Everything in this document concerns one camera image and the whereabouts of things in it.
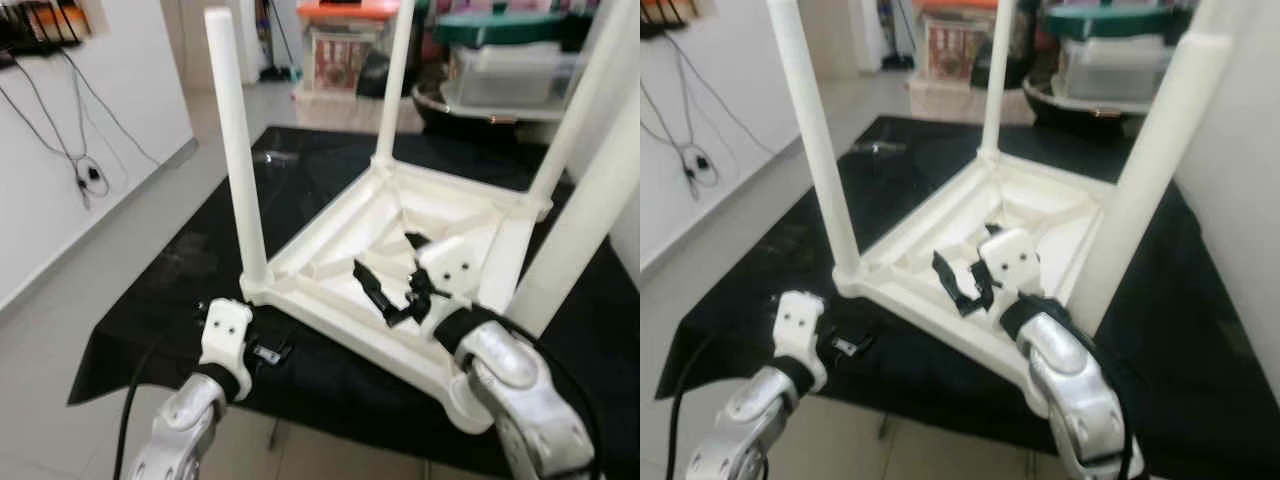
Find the white plastic children table top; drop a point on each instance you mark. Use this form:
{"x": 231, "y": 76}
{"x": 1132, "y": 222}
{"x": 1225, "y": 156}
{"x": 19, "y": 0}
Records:
{"x": 920, "y": 250}
{"x": 330, "y": 260}

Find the black tablecloth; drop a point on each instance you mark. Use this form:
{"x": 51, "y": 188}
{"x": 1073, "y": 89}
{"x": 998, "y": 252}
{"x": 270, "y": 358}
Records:
{"x": 1200, "y": 330}
{"x": 180, "y": 330}

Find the crumpled clear tape patch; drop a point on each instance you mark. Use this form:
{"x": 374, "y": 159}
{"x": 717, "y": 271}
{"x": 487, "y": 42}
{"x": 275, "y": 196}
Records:
{"x": 190, "y": 257}

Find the black round wok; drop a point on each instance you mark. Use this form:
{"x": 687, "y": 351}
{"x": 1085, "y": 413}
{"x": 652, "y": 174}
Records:
{"x": 1070, "y": 107}
{"x": 450, "y": 113}

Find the clear tape strip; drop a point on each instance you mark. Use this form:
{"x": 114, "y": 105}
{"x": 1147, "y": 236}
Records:
{"x": 882, "y": 148}
{"x": 277, "y": 157}

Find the white towel cloth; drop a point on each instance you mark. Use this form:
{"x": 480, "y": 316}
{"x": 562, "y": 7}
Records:
{"x": 950, "y": 97}
{"x": 340, "y": 107}

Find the black plastic bag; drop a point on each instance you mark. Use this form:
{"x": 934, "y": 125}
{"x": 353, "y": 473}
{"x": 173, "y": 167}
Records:
{"x": 372, "y": 75}
{"x": 1030, "y": 50}

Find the red printed carton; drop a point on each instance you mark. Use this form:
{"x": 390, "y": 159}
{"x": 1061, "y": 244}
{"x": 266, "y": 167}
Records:
{"x": 950, "y": 50}
{"x": 340, "y": 60}

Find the clear plastic container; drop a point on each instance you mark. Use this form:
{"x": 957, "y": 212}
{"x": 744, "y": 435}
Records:
{"x": 1115, "y": 70}
{"x": 510, "y": 75}

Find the teal head floor mop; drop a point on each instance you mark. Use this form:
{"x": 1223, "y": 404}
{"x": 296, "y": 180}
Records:
{"x": 275, "y": 72}
{"x": 895, "y": 60}

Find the dark green round pot lid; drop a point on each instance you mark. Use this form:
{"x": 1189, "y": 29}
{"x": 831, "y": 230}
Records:
{"x": 500, "y": 28}
{"x": 1110, "y": 22}

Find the clear storage box orange lid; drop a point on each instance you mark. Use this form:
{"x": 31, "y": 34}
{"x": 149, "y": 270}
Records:
{"x": 345, "y": 10}
{"x": 950, "y": 5}

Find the black power adapter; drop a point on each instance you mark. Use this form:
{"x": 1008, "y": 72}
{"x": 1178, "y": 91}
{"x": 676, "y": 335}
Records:
{"x": 700, "y": 163}
{"x": 95, "y": 179}

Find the black wifi router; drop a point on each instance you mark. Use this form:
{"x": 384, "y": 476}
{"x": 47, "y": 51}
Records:
{"x": 40, "y": 32}
{"x": 665, "y": 12}

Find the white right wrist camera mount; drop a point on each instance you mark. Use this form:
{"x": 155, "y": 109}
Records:
{"x": 450, "y": 262}
{"x": 1015, "y": 258}

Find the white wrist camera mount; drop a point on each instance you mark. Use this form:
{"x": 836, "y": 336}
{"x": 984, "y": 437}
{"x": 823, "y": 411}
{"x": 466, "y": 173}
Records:
{"x": 450, "y": 262}
{"x": 1015, "y": 258}
{"x": 800, "y": 325}
{"x": 228, "y": 335}

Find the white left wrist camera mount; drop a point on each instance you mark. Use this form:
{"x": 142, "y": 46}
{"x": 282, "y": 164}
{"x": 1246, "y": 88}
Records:
{"x": 228, "y": 335}
{"x": 800, "y": 325}

